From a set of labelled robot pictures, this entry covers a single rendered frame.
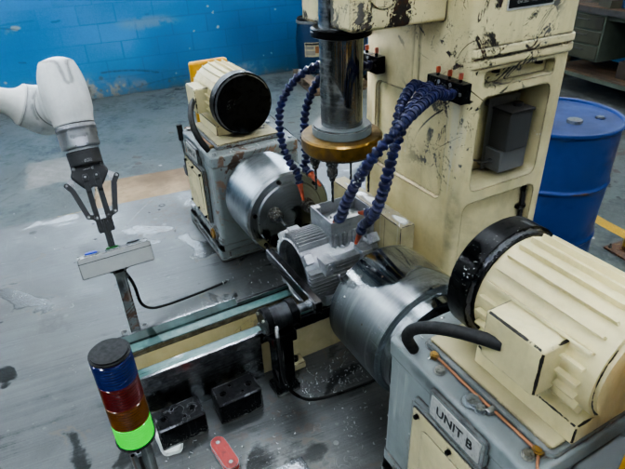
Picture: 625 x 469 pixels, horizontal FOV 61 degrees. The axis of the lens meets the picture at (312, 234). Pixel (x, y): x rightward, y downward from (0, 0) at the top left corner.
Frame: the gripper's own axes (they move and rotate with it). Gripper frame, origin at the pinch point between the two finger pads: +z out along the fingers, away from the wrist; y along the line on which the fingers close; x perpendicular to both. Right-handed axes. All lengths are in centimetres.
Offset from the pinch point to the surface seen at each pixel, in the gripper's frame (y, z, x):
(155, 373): -0.4, 29.5, -24.6
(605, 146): 212, 23, 22
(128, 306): -0.2, 20.0, 3.3
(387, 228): 56, 14, -34
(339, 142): 47, -8, -38
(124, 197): 29, -2, 241
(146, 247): 7.3, 6.0, -3.6
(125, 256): 2.0, 6.5, -3.5
